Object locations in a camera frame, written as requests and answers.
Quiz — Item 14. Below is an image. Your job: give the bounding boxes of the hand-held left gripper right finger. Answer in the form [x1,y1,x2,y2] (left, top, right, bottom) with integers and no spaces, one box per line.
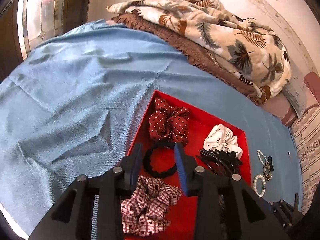
[174,143,292,240]

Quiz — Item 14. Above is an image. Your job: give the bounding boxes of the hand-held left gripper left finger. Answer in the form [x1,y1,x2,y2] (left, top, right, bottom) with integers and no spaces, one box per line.
[29,142,144,240]

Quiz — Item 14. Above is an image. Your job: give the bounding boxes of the black hair tie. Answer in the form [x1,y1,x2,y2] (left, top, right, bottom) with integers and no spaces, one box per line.
[142,141,187,179]

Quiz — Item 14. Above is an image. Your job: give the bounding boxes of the black claw clip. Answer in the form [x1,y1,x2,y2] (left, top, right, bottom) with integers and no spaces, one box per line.
[196,149,243,177]

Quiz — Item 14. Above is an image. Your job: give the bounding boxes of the red box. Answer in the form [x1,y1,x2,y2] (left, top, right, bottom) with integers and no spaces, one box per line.
[124,89,252,240]

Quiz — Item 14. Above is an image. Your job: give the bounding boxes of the red plaid scrunchie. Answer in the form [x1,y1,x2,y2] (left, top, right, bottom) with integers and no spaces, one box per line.
[121,175,182,234]

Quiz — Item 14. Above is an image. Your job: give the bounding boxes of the red polka-dot scrunchie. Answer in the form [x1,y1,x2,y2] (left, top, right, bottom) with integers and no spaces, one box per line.
[148,97,191,145]

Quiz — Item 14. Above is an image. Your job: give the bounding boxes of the white dotted scrunchie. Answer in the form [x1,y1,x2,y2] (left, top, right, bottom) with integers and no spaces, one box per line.
[203,124,243,159]

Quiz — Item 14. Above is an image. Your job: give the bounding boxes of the leopard print scrunchie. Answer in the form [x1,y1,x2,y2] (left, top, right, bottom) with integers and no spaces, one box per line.
[262,164,273,181]

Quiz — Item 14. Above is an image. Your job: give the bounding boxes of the striped floral pillow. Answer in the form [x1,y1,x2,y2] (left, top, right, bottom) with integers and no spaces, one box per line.
[289,105,320,215]

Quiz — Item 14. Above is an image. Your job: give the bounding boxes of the pink bedsheet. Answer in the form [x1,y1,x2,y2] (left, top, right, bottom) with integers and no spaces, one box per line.
[260,71,320,128]

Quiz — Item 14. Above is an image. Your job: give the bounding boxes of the grey-blue pillow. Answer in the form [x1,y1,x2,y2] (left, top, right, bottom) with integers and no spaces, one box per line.
[282,80,309,119]

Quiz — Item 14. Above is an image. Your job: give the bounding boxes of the brown quilted blanket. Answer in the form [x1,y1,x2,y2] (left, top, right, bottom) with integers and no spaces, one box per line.
[111,9,267,106]

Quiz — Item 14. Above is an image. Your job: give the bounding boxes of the leaf print blanket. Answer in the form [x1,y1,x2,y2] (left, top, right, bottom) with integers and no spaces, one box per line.
[107,0,292,100]

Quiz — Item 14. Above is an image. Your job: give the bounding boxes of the large pearl bracelet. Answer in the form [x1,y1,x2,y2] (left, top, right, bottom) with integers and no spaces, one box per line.
[252,174,267,198]

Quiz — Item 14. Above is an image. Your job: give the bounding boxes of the small pearl bracelet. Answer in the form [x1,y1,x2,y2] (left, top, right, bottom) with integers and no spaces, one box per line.
[256,149,268,174]

